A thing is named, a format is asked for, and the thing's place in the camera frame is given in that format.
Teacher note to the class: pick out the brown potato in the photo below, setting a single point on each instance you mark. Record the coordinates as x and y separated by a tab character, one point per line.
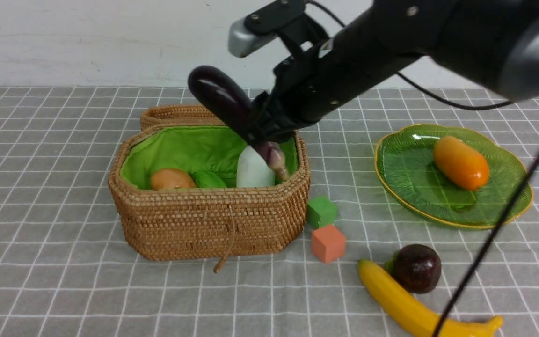
171	178

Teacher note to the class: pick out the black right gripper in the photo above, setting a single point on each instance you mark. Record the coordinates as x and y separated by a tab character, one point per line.
328	76

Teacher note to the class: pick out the orange foam cube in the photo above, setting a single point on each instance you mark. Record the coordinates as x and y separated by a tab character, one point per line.
328	243

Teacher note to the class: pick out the yellow banana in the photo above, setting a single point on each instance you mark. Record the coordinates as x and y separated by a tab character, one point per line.
411	314

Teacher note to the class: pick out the woven rattan basket lid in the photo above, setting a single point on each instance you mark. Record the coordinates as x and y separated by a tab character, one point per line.
178	114

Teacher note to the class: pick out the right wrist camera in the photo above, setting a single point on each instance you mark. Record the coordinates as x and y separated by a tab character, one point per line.
284	19

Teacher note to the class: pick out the purple eggplant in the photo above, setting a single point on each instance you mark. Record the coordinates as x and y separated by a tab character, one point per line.
218	93

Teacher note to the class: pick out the woven rattan basket green lining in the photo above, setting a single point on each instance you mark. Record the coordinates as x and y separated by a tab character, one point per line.
205	222

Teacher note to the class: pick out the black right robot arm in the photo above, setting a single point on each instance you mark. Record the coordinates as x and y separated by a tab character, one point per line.
494	43

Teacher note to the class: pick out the green glass leaf plate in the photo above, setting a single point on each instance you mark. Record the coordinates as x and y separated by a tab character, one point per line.
405	166

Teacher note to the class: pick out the white radish with leaves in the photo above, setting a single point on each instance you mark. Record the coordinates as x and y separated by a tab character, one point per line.
252	170

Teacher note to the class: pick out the orange mango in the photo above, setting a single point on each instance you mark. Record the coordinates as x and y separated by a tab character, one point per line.
461	164

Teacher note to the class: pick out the dark purple mangosteen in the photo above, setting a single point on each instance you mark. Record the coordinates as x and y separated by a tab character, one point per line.
416	268

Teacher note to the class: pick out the green foam cube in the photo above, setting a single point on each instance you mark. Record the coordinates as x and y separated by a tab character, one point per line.
320	211

